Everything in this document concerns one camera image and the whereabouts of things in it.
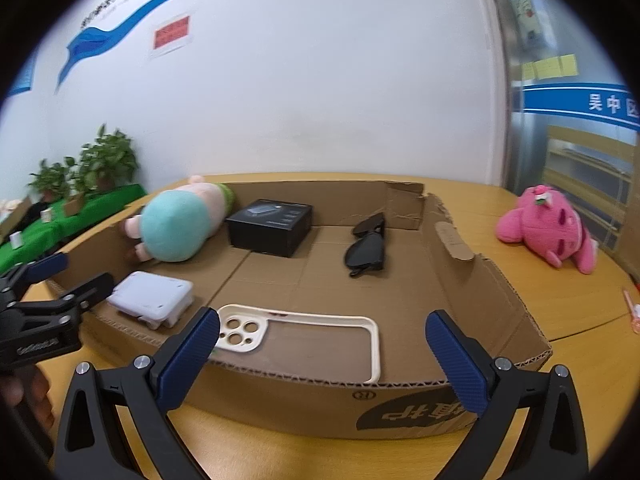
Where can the blue wall decal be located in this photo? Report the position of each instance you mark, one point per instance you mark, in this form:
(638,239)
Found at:
(135,15)

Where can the person's left hand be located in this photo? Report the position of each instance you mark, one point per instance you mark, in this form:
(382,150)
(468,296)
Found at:
(30,392)

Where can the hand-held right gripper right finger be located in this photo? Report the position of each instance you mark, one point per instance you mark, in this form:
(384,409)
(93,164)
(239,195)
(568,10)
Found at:
(460,360)

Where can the small green potted plant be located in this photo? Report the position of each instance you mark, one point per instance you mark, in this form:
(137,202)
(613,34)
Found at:
(52,177)

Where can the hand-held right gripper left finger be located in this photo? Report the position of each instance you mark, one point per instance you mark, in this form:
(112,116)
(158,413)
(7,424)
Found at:
(190,355)

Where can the red wall notice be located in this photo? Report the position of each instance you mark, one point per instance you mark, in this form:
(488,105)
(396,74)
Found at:
(172,35)

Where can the white rectangular device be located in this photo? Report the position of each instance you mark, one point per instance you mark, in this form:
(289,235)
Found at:
(147,297)

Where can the pink pig plush toy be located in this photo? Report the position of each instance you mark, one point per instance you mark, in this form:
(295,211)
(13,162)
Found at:
(170,225)

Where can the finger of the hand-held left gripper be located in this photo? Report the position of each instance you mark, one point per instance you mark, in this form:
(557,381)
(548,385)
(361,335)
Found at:
(47,265)
(87,292)

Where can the large green potted plant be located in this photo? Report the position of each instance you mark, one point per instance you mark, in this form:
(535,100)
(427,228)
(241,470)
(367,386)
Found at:
(107,157)

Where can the green table cloth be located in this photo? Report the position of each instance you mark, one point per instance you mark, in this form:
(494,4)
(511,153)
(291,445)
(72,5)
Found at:
(95,210)

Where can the cartoon door poster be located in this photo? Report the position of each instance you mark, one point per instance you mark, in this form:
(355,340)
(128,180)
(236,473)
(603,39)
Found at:
(529,12)

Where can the blue door band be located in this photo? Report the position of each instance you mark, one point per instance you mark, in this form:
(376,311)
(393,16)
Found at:
(560,100)

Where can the black sunglasses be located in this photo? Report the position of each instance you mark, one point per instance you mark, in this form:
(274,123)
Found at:
(365,255)

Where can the yellow slatted frame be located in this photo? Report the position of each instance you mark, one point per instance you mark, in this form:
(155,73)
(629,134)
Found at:
(590,170)

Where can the pink bear plush toy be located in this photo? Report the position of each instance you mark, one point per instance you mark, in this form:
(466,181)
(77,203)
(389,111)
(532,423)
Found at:
(545,230)

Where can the black product box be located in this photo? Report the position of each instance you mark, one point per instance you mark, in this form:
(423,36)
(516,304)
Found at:
(267,232)

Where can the red and white pen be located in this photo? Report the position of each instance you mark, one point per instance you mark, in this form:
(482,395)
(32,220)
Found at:
(632,310)

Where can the brown cardboard box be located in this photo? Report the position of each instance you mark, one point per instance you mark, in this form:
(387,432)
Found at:
(300,280)

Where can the yellow sticky note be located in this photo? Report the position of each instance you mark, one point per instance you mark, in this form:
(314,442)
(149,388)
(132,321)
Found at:
(570,64)
(541,68)
(555,66)
(528,70)

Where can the wooden desktop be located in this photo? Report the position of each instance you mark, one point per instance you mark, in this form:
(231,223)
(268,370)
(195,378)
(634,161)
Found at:
(575,310)

